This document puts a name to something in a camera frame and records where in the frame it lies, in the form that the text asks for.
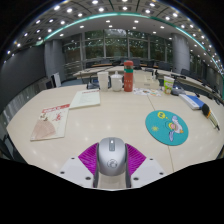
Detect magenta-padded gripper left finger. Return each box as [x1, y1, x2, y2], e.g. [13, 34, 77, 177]
[56, 142, 100, 189]

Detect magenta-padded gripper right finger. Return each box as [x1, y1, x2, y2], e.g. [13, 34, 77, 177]
[125, 142, 167, 189]

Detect silver computer mouse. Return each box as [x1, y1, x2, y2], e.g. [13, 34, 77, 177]
[95, 136, 128, 177]

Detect round teal cartoon mouse pad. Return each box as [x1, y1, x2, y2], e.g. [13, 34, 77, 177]
[144, 110, 190, 147]

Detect red and white booklet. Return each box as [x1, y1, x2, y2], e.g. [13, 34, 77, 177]
[29, 103, 71, 142]

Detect white paper document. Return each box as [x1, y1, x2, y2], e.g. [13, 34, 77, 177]
[69, 89, 101, 110]

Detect colourful sticker sheet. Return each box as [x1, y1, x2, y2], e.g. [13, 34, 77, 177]
[133, 87, 162, 98]

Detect tall white cup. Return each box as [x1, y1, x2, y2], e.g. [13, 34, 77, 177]
[96, 71, 110, 93]

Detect white lidded mug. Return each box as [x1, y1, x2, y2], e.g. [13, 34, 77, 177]
[109, 71, 124, 93]

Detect dark grey device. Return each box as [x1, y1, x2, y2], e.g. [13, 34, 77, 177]
[171, 86, 186, 97]

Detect blue and white book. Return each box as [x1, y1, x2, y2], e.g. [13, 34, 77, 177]
[178, 93, 205, 111]

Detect red bottle with green band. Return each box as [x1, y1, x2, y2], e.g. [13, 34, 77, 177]
[123, 60, 135, 93]

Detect printed paper cup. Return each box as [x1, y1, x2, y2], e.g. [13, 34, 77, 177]
[162, 75, 176, 95]

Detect black and yellow microphone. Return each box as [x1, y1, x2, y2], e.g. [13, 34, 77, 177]
[201, 102, 221, 132]

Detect dark office chairs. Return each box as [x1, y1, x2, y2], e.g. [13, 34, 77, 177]
[131, 58, 221, 96]

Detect ceiling lights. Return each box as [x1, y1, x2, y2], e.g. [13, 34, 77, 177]
[6, 0, 224, 68]

